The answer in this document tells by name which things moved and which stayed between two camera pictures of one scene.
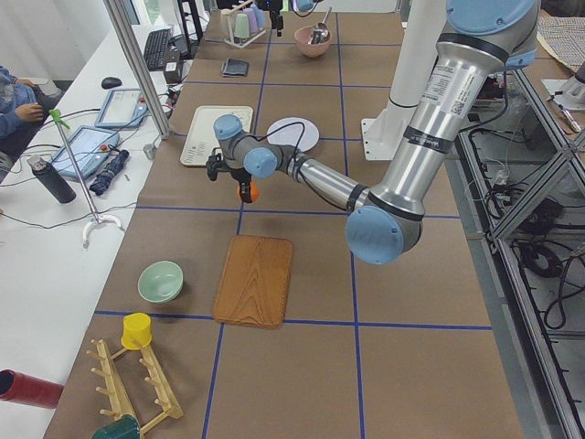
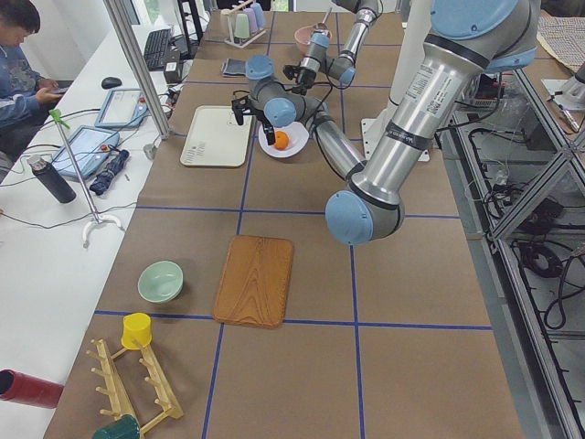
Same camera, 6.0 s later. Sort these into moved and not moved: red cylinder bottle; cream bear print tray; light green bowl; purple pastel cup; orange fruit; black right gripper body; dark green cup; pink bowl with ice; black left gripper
Moved: black right gripper body; orange fruit; black left gripper
Not moved: dark green cup; cream bear print tray; pink bowl with ice; light green bowl; red cylinder bottle; purple pastel cup
